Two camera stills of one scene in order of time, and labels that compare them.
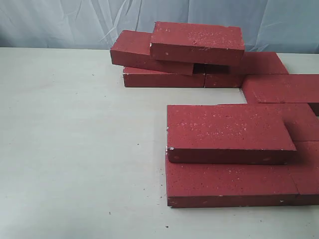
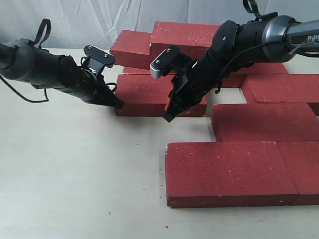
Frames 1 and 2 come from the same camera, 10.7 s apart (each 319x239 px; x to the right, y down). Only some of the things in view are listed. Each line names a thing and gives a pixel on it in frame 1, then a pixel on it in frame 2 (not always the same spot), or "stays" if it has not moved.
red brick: [207, 185] stays
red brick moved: [229, 134] to [142, 95]
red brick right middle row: [295, 88] stays
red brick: [197, 43] stays
